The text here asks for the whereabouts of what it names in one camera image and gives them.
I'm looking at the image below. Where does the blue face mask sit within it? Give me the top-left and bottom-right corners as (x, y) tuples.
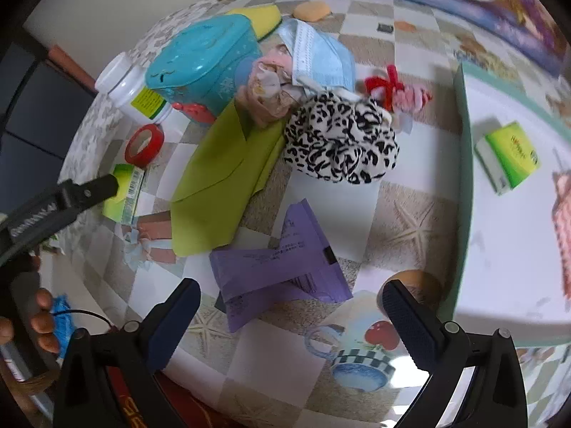
(277, 19), (358, 99)

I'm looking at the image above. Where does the dark cabinet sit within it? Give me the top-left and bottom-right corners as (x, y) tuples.
(0, 40), (96, 215)

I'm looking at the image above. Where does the white tray with teal rim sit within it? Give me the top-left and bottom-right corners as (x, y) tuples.
(439, 61), (571, 348)

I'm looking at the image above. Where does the white pill bottle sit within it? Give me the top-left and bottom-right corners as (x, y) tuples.
(95, 52), (174, 124)

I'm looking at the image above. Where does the leopard print scrunchie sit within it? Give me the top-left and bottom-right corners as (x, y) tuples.
(282, 90), (400, 185)

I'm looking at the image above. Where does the red tape roll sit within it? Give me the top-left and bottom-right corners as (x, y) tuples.
(124, 124), (165, 169)

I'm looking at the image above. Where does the blue glove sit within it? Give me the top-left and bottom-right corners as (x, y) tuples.
(50, 293), (74, 357)

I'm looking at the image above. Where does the pink knitted cloth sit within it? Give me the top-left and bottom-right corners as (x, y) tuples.
(551, 172), (571, 299)

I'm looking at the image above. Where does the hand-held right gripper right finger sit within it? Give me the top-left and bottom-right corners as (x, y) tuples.
(378, 279), (529, 428)

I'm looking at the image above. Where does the grey floral tablecloth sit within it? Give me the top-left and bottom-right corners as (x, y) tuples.
(57, 0), (233, 250)

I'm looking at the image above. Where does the tan round puff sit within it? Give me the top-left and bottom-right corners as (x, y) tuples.
(293, 1), (332, 22)

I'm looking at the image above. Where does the reddish brown board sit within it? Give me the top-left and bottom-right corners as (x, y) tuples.
(47, 45), (96, 94)

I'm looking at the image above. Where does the purple packet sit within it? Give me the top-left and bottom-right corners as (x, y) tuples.
(209, 199), (354, 333)

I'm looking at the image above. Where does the red printed mat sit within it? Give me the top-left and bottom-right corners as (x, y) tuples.
(107, 366), (215, 428)

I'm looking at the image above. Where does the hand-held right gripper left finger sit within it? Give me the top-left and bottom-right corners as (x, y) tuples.
(52, 277), (201, 428)

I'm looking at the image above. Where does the teal plastic box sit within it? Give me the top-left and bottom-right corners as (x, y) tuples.
(146, 14), (264, 126)

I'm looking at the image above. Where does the green cloth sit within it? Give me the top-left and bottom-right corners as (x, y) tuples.
(170, 98), (288, 258)

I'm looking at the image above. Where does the yellow sponge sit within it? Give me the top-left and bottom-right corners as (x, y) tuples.
(225, 5), (283, 40)

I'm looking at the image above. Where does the thin black cable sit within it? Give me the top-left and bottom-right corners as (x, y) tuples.
(54, 310), (112, 328)

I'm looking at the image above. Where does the red pink pipe cleaner bow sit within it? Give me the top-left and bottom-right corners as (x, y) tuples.
(363, 65), (433, 112)

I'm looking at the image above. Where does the green tissue packet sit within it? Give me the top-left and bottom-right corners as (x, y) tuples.
(474, 121), (541, 196)
(102, 163), (148, 224)

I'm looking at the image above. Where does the person's left hand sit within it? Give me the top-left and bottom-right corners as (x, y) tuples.
(0, 287), (61, 355)

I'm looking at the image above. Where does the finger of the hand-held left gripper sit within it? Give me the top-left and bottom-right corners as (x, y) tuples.
(57, 174), (120, 214)

